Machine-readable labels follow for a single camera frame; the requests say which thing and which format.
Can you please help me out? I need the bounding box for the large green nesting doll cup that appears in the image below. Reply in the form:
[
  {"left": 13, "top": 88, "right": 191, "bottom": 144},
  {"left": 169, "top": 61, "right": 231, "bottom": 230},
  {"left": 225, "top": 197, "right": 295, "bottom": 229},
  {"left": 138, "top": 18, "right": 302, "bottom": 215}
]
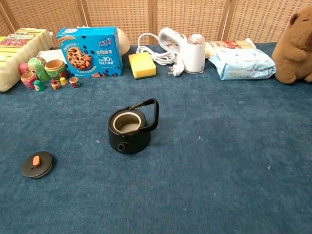
[{"left": 44, "top": 59, "right": 68, "bottom": 81}]

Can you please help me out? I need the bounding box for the yellow sponge multipack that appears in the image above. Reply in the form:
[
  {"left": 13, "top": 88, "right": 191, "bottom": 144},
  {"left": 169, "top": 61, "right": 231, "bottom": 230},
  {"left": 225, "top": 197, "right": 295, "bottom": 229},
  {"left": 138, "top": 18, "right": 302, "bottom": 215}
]
[{"left": 0, "top": 28, "right": 53, "bottom": 93}]

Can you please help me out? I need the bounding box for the light blue wet wipes pack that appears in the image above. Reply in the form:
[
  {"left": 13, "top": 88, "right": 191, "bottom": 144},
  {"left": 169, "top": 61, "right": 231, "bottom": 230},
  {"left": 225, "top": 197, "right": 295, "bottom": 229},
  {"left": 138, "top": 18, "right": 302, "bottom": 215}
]
[{"left": 208, "top": 48, "right": 277, "bottom": 81}]

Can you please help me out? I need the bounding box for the white orange small carton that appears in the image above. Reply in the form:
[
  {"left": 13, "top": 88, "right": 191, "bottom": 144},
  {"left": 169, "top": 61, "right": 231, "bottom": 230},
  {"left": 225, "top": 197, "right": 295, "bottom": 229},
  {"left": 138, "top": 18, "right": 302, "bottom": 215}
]
[{"left": 38, "top": 49, "right": 68, "bottom": 64}]

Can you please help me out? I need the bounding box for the blue cookie box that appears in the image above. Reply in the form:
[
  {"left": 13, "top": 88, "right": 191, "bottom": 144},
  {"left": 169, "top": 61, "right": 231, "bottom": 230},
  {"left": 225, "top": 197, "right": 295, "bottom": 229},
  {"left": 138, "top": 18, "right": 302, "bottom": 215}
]
[{"left": 56, "top": 26, "right": 124, "bottom": 78}]

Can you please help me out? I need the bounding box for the yellow green sponge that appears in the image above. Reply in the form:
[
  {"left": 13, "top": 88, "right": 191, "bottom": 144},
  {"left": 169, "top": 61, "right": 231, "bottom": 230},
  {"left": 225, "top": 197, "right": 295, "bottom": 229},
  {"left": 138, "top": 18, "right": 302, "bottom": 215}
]
[{"left": 128, "top": 52, "right": 157, "bottom": 80}]

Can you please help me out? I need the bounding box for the small green nesting doll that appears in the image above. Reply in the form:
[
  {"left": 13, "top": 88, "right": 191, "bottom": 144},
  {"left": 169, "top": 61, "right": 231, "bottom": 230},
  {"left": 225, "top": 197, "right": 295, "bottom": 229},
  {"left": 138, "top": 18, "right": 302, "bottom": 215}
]
[{"left": 33, "top": 79, "right": 46, "bottom": 92}]

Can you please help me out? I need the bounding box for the brown capybara plush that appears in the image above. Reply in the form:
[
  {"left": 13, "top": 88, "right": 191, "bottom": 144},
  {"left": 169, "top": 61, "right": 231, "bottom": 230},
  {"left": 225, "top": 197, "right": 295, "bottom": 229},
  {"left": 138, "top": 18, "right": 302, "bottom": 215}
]
[{"left": 271, "top": 5, "right": 312, "bottom": 85}]

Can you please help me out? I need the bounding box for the beige round bowl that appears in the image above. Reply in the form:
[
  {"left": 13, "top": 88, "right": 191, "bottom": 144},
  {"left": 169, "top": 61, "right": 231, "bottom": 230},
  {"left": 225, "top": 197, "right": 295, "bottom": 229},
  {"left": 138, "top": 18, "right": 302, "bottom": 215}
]
[{"left": 117, "top": 28, "right": 131, "bottom": 56}]

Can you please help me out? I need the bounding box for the white power cable with plug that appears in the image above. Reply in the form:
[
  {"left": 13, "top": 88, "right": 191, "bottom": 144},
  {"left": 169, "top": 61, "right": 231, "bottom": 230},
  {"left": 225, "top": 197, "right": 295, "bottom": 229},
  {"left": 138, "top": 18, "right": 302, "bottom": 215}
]
[{"left": 136, "top": 33, "right": 185, "bottom": 77}]

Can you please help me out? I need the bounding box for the white handheld appliance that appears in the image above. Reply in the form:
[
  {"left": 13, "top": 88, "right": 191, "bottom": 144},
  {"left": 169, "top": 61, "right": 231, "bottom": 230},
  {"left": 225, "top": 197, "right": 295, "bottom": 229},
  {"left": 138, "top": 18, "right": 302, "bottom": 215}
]
[{"left": 158, "top": 27, "right": 205, "bottom": 74}]

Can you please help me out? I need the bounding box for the pink nesting doll cup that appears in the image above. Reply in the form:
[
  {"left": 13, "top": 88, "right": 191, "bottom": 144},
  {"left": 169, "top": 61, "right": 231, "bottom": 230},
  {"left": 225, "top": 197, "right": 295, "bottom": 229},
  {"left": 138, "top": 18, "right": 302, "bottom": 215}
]
[{"left": 20, "top": 72, "right": 38, "bottom": 89}]

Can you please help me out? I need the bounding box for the black lid orange knob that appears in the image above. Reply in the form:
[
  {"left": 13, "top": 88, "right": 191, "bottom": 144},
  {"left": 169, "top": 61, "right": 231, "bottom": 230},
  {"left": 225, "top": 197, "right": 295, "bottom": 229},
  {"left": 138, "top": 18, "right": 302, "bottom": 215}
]
[{"left": 20, "top": 151, "right": 53, "bottom": 179}]

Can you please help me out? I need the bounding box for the black teapot with handle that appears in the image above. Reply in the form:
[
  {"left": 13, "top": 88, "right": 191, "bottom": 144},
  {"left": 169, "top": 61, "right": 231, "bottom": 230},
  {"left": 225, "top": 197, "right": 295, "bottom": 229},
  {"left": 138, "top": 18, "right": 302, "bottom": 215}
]
[{"left": 108, "top": 98, "right": 160, "bottom": 155}]

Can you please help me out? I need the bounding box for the wicker folding screen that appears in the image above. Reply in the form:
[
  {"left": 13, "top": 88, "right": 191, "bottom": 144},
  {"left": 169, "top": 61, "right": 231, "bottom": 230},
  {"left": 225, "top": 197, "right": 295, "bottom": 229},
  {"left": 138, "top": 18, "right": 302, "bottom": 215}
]
[{"left": 0, "top": 0, "right": 312, "bottom": 48}]

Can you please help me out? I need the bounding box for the blue table cloth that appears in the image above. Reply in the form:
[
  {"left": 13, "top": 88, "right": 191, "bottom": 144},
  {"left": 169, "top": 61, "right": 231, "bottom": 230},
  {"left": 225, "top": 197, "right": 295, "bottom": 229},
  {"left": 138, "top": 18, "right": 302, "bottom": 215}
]
[{"left": 0, "top": 41, "right": 312, "bottom": 234}]

